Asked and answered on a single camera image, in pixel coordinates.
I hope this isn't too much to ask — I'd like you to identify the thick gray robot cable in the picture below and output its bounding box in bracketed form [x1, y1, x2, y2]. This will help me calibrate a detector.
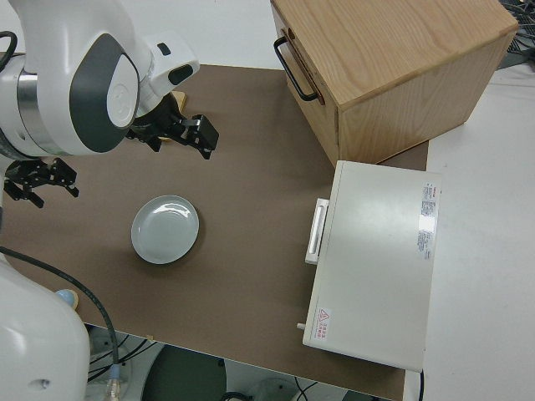
[0, 245, 123, 396]

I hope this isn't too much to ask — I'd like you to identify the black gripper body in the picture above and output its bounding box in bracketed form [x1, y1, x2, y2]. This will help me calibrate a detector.
[132, 94, 185, 140]
[3, 158, 55, 189]

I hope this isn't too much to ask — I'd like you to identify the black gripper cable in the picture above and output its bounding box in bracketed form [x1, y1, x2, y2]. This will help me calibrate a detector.
[0, 31, 18, 70]

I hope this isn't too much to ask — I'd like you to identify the dark round disc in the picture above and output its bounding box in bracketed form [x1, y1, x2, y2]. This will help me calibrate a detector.
[144, 345, 227, 401]

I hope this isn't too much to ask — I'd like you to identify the brown table mat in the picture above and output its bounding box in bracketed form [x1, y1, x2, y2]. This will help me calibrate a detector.
[0, 62, 431, 401]

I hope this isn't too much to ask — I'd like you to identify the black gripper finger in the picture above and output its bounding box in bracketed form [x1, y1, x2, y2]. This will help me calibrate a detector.
[3, 180, 46, 209]
[52, 158, 80, 198]
[125, 127, 162, 154]
[177, 113, 221, 161]

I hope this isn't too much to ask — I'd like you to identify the gray metal plate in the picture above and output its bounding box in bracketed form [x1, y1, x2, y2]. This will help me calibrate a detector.
[130, 195, 201, 266]

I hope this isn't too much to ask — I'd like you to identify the cream toaster oven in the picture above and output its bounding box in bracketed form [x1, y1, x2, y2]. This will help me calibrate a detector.
[301, 160, 443, 373]

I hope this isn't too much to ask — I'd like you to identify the wooden box with black handle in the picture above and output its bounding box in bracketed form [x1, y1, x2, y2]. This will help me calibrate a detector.
[269, 0, 520, 166]

